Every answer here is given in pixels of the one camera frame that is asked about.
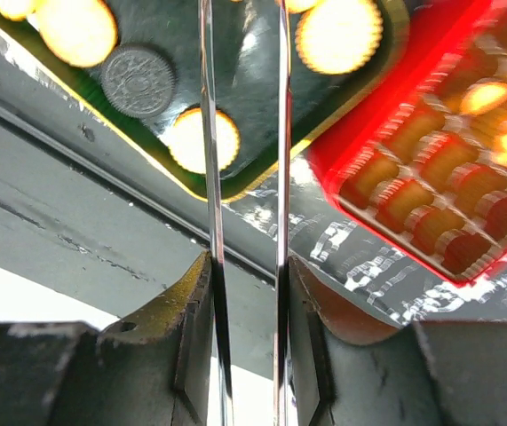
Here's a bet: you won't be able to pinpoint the red tin box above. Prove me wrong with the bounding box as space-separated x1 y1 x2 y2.
308 1 507 286

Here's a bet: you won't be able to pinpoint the metal tongs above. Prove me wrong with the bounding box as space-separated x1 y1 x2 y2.
198 1 292 425

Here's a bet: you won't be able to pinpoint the plain round orange cookie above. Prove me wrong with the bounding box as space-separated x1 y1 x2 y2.
36 0 118 67

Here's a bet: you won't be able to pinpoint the far right round biscuit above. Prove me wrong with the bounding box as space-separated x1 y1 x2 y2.
295 0 383 75

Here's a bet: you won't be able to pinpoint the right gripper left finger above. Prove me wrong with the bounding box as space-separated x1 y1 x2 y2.
0 252 213 425

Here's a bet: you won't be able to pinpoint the black cookie tray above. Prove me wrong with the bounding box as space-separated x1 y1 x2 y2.
0 1 410 201

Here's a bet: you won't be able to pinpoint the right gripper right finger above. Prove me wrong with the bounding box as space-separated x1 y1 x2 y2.
289 257 507 425

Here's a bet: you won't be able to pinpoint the round cookie in box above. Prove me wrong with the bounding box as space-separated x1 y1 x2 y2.
459 81 507 115

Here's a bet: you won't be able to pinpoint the corner round biscuit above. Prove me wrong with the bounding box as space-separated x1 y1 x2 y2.
165 106 242 175

